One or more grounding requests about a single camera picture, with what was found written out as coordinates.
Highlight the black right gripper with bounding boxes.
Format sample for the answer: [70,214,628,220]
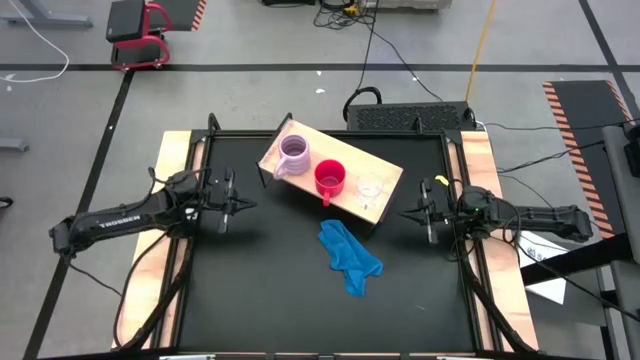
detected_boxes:
[399,178,459,245]

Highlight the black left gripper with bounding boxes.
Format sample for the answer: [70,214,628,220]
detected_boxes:
[202,167,259,236]

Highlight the clear plastic mug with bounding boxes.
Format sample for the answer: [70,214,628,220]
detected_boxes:
[355,172,385,209]

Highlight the lilac ribbed ceramic mug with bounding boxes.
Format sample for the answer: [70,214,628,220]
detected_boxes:
[272,133,312,181]

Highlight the red plastic mug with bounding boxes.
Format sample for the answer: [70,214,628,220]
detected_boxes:
[313,158,347,208]

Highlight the wooden shelf with black legs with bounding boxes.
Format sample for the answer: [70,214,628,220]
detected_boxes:
[257,118,405,236]

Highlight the blue microfibre cloth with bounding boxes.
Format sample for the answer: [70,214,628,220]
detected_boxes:
[318,218,385,298]

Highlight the black computer case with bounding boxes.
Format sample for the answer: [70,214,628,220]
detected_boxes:
[345,101,477,134]

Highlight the wooden side board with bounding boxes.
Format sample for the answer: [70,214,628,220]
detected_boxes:
[112,130,206,350]
[447,130,540,351]

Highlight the white paper sheet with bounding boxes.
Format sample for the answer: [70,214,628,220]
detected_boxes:
[514,230,570,305]

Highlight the large hazard-striped black mat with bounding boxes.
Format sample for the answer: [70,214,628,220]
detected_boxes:
[542,79,640,240]

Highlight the red and black rolling stool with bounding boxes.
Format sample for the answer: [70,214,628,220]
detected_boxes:
[105,0,174,72]

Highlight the small hazard-striped black mat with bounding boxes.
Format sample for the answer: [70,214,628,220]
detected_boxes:
[159,0,208,33]

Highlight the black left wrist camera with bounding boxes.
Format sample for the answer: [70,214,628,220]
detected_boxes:
[205,172,227,204]

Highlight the black aluminium table frame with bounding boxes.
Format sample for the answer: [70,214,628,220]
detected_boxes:
[112,112,540,360]

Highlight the black floor cable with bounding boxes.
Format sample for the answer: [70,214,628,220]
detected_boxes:
[360,0,445,104]

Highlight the yellow hanging cable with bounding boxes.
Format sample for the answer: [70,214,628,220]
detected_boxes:
[464,0,499,104]

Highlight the tangled black cable bundle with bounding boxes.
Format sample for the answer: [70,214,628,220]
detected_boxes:
[312,0,379,31]

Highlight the white floor cable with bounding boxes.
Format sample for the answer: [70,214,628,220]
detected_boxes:
[0,0,71,84]

